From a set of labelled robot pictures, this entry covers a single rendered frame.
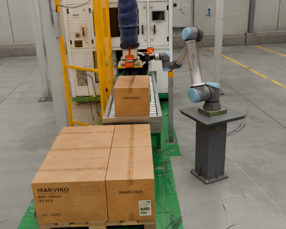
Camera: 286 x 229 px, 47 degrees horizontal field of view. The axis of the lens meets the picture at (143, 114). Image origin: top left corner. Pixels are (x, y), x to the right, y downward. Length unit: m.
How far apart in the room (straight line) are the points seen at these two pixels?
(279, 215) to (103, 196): 1.63
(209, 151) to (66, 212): 1.57
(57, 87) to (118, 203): 2.21
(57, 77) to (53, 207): 2.09
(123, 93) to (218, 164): 1.31
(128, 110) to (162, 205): 1.17
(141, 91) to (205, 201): 1.39
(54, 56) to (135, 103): 1.31
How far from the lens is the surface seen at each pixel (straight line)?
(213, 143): 3.51
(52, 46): 4.42
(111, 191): 2.74
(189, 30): 3.29
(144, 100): 3.75
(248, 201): 3.46
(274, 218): 3.31
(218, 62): 6.65
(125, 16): 3.80
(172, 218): 3.14
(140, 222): 2.91
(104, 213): 2.87
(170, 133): 4.48
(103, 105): 4.54
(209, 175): 3.66
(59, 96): 4.56
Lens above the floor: 1.93
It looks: 20 degrees down
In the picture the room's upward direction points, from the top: 2 degrees counter-clockwise
